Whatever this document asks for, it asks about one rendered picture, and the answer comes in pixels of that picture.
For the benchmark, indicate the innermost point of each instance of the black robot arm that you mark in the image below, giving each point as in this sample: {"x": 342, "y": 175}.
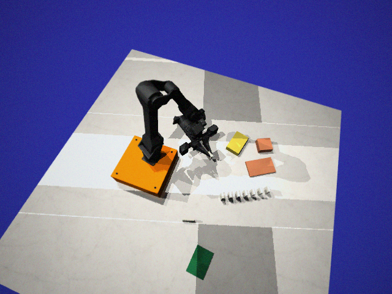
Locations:
{"x": 151, "y": 99}

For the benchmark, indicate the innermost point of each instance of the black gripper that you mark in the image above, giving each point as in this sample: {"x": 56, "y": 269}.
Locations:
{"x": 195, "y": 141}

